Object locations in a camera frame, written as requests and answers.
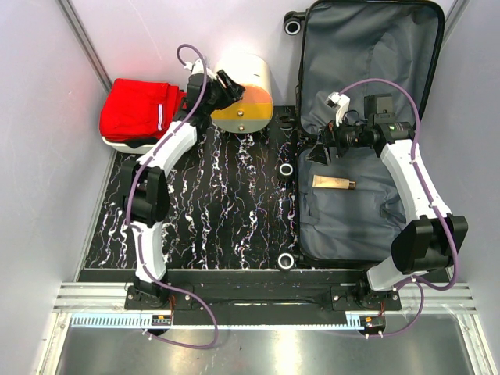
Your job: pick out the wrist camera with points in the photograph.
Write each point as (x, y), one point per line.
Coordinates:
(198, 67)
(340, 104)

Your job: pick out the slotted cable duct rail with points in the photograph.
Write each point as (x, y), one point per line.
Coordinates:
(198, 321)

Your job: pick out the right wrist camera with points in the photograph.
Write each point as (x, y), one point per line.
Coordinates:
(340, 104)

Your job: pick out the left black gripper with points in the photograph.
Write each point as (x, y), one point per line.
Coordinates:
(228, 98)

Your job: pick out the beige cosmetic tube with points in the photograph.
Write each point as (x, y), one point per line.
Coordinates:
(333, 183)

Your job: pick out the red black garment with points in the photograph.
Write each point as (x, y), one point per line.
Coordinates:
(137, 110)

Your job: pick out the orange white drawer box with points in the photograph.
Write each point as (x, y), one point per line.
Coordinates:
(254, 111)

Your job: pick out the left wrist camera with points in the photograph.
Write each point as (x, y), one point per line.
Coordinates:
(198, 67)

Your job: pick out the white plastic basin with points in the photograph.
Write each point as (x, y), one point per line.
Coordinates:
(138, 146)

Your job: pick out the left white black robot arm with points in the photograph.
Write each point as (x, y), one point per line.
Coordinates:
(145, 196)

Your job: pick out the black white space suitcase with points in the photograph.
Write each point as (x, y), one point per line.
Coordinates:
(365, 72)

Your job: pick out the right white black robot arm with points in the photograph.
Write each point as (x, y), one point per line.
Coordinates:
(432, 236)

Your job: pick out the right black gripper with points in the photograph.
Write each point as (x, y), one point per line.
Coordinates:
(331, 137)

